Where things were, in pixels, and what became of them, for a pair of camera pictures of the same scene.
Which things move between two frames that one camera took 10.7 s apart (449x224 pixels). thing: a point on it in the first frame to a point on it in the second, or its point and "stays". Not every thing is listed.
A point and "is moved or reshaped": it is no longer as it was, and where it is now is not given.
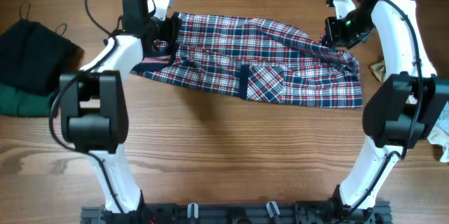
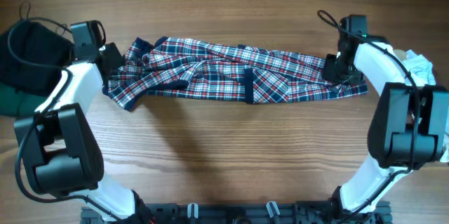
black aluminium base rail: (237, 213) stays
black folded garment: (33, 57) stays
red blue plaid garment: (259, 60) is moved or reshaped
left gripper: (170, 27) to (111, 50)
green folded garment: (15, 102) stays
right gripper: (332, 38) to (356, 78)
